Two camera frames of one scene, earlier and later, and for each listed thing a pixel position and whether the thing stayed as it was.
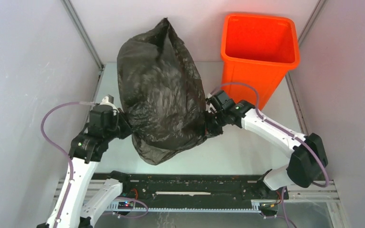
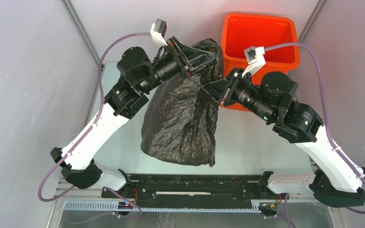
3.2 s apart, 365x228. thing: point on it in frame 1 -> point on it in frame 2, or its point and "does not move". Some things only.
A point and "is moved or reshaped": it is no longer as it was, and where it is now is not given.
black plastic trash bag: [161, 91] is moved or reshaped
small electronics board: [126, 204] does not move
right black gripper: [210, 129] -> [216, 89]
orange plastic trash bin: [257, 51] does not move
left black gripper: [128, 130] -> [187, 58]
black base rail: [195, 188] does not move
